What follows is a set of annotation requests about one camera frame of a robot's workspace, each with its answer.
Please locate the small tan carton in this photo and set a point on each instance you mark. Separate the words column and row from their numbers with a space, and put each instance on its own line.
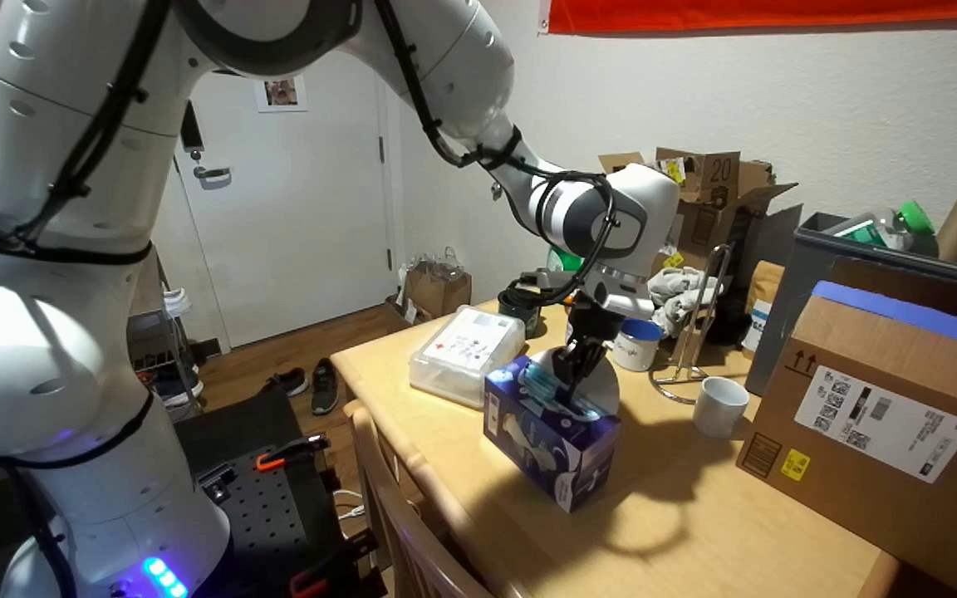
column 764, row 287

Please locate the black shoe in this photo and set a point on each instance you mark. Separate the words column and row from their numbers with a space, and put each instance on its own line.
column 323, row 387
column 290, row 385

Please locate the large labelled cardboard box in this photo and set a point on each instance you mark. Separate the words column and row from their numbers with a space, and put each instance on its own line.
column 888, row 466

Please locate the purple packet box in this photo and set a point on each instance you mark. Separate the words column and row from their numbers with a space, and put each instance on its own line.
column 547, row 445

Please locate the wooden slatted rack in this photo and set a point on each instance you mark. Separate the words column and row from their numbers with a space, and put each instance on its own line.
column 390, row 521

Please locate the green item in bin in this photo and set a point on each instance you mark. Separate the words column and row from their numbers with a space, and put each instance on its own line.
column 915, row 219

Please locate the small white cup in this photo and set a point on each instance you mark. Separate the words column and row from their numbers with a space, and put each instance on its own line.
column 719, row 408

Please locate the dark cup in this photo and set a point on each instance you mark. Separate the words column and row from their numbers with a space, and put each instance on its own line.
column 520, row 309

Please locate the black door lock device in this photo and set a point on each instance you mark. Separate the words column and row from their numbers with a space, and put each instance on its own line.
column 189, row 136

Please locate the white door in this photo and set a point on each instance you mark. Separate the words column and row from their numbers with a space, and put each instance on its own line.
column 279, row 220

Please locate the red banner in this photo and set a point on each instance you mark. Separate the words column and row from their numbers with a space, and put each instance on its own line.
column 778, row 15

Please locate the small picture on door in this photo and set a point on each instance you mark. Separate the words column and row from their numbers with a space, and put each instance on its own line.
column 279, row 92

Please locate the red and black clamp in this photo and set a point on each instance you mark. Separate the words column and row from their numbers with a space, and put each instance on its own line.
column 279, row 457

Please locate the dark grey bin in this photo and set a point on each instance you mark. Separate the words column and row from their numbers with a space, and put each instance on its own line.
column 798, row 287

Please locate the crumpled white cloth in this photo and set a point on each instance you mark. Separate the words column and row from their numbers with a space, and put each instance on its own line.
column 681, row 292

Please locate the small brown cardboard box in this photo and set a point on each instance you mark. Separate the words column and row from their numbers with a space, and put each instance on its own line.
column 436, row 292

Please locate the white mug with blue inside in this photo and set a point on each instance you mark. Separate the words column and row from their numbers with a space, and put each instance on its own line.
column 639, row 347

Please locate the open brown cardboard box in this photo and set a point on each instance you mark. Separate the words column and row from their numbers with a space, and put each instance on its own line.
column 730, row 195

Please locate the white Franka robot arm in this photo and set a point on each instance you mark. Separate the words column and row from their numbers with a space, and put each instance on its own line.
column 57, row 333

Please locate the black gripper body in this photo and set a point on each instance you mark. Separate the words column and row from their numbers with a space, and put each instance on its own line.
column 592, row 332

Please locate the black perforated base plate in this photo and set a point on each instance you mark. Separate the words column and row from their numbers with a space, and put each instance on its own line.
column 267, row 521

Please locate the grey shelf cart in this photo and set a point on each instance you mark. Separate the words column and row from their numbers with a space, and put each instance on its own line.
column 164, row 345

